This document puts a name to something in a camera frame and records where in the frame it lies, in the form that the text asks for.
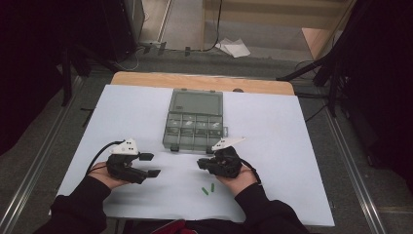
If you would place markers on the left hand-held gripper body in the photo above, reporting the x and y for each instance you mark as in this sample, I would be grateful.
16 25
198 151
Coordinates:
125 169

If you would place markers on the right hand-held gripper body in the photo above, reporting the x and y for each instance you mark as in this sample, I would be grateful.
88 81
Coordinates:
225 164

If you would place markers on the small green stick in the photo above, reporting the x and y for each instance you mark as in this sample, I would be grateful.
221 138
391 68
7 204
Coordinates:
212 187
205 191

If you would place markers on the grey translucent compartment box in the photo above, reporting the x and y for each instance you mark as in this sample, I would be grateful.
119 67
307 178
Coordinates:
196 104

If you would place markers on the person's left hand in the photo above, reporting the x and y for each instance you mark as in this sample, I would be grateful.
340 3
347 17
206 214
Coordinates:
104 178

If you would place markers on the person's right hand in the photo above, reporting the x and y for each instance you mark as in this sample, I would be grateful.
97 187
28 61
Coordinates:
240 183

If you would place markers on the small white part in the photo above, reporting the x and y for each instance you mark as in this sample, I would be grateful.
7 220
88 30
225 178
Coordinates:
188 123
174 123
202 125
215 125

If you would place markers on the red cloth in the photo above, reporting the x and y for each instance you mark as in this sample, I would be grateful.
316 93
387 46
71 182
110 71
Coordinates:
175 227

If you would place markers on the white board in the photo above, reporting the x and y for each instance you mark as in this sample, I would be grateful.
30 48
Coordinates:
276 130

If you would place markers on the black stand pole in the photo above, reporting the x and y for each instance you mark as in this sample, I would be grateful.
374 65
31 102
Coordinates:
67 81

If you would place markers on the white crumpled paper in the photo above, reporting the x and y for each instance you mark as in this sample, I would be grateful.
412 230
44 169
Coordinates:
235 48

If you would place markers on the black tripod stand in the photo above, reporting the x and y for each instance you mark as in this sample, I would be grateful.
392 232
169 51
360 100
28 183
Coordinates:
305 69

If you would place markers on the black cabinet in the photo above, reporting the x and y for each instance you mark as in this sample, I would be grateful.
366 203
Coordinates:
121 29

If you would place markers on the dark curtain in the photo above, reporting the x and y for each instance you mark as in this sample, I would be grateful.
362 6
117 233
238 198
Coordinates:
29 65
383 81

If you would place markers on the tan wooden board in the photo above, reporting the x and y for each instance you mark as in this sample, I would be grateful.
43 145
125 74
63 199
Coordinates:
316 40

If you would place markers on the beige wooden furniture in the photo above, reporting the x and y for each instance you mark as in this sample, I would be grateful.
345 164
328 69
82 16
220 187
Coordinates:
276 14

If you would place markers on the metal floor rail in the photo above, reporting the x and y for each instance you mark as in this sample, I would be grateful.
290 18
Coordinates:
32 169
357 182

